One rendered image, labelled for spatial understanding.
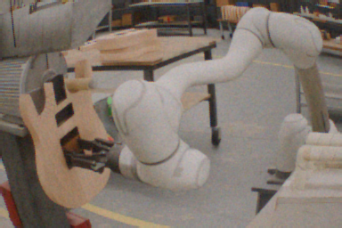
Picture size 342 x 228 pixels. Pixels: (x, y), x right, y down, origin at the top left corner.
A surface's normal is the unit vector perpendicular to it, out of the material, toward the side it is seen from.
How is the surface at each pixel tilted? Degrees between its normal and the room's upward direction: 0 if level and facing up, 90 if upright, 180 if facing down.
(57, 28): 90
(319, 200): 90
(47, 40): 90
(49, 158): 88
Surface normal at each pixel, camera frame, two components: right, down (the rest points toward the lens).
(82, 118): 0.84, 0.05
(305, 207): -0.50, 0.28
